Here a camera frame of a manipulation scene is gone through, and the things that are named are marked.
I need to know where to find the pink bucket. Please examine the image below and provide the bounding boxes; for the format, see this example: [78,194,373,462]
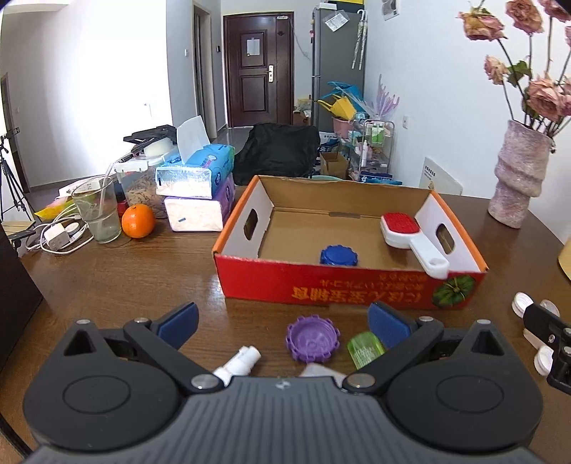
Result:
[332,116,356,139]

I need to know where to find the white round-lobed plastic piece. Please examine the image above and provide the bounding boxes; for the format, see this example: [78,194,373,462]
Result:
[511,292,564,376]

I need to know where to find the flat white paper box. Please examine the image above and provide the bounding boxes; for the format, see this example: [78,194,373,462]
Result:
[57,177,107,198]

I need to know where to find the yellow packet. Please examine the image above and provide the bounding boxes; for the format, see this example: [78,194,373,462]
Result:
[34,198,77,220]

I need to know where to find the orange fruit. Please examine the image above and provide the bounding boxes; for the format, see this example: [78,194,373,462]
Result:
[121,204,156,239]

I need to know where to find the drinking glass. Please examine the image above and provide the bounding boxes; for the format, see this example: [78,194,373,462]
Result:
[71,175,123,244]

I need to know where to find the clear drinking straw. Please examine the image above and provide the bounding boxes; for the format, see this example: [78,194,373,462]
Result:
[95,162,115,215]

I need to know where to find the black tripod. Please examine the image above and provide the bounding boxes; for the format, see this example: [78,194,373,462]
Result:
[0,127,35,225]

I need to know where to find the clear food container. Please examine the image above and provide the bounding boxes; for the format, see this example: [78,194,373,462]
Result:
[113,155,169,220]

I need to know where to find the blue toothed plastic lid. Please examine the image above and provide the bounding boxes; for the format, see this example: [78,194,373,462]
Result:
[319,244,359,268]

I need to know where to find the blue pet food bag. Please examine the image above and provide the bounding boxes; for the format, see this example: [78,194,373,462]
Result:
[359,171,403,185]

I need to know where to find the white plastic nozzle piece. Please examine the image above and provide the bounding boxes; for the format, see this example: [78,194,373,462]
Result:
[211,345,262,387]

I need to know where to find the grey refrigerator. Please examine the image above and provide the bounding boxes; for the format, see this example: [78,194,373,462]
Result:
[309,4,367,135]

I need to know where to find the green translucent plastic case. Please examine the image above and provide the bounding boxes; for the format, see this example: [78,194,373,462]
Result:
[347,331,385,369]

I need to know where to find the dried pink roses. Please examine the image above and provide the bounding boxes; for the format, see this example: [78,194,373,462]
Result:
[459,0,571,140]

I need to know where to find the red and white brush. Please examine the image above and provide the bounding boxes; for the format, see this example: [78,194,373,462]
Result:
[379,212,451,280]

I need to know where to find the small open cardboard box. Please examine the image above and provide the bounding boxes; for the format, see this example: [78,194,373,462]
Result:
[319,151,350,180]

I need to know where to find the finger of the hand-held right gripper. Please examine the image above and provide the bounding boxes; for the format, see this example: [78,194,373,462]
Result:
[523,304,571,396]

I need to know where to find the clear plastic document pouch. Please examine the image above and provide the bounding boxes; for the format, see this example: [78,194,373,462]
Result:
[324,11,351,33]

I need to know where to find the pink textured vase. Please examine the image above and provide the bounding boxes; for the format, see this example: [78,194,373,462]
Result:
[487,119,556,230]

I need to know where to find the white cable bundle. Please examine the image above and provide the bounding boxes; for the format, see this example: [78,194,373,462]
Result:
[24,202,95,256]

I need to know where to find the blue plastic items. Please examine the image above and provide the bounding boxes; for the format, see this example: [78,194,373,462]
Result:
[327,81,365,102]

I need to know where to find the dark brown door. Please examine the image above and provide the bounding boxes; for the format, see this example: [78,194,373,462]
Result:
[222,13,295,130]

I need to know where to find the purple fairy wings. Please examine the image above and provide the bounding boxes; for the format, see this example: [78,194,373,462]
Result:
[365,73,401,120]

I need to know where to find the black folding stand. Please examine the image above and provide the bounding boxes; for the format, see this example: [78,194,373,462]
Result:
[123,124,178,146]

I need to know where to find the purple tissue pack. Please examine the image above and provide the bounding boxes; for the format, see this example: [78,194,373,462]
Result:
[163,174,236,233]

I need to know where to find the purple toothed plastic lid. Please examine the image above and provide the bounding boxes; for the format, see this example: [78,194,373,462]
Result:
[285,315,341,363]

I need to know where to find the translucent plastic scrap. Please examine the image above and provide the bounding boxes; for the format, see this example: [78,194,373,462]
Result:
[298,362,347,381]

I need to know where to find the blue tissue pack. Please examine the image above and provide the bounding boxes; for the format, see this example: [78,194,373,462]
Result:
[154,115,236,201]

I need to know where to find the dark cabinet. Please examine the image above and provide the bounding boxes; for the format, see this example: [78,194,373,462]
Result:
[0,222,44,372]

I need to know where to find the yellow plastic watering can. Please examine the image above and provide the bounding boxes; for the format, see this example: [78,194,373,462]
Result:
[317,97,353,121]

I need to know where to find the metal wire rack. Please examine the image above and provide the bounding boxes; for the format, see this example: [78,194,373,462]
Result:
[347,119,396,182]

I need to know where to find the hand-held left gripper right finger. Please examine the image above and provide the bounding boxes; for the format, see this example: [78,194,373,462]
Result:
[342,302,507,396]

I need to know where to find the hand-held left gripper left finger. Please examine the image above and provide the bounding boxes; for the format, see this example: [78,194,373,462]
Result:
[64,302,226,396]

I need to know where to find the red cardboard box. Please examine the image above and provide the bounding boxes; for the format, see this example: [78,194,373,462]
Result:
[212,175,490,312]

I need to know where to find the white leaning board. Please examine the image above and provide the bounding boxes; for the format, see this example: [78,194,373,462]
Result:
[421,156,463,196]

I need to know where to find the white round roll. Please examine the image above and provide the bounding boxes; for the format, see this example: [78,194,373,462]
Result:
[142,138,177,157]

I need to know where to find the white charger plug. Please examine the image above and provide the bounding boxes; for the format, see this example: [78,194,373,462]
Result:
[42,222,73,251]

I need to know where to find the black folding chair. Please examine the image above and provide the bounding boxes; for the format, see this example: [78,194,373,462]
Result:
[232,122,321,186]

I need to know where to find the white hanging umbrellas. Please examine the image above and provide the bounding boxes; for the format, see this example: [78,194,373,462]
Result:
[350,11,370,70]

